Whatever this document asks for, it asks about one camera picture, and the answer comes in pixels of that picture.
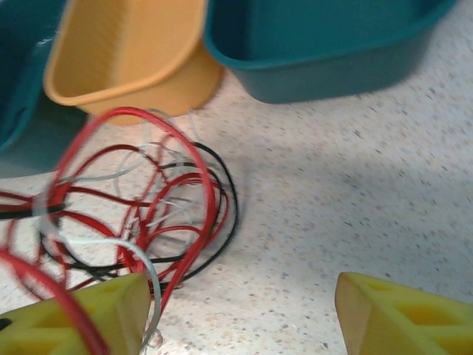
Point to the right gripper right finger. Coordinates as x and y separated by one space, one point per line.
406 325

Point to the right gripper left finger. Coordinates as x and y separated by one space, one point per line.
118 314

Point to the teal plastic bin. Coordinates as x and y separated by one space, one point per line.
314 33
18 74

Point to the orange plastic bin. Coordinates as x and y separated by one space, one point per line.
129 48

